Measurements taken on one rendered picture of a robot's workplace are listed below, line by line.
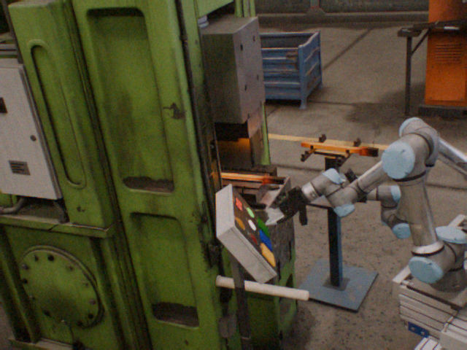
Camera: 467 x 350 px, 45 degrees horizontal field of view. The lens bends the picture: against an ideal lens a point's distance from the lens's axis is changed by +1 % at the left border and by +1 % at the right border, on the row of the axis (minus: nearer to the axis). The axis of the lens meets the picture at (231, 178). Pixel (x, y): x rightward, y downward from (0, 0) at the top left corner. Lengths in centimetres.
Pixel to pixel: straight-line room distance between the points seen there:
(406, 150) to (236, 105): 83
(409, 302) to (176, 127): 120
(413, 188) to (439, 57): 405
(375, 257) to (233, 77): 192
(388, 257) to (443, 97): 260
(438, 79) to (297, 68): 149
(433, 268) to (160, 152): 121
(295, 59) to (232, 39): 404
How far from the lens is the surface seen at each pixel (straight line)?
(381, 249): 400
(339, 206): 228
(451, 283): 234
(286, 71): 646
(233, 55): 240
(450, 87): 609
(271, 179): 276
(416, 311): 250
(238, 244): 209
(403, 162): 198
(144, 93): 242
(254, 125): 262
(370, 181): 230
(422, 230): 211
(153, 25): 224
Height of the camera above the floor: 227
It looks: 27 degrees down
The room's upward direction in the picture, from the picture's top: 7 degrees counter-clockwise
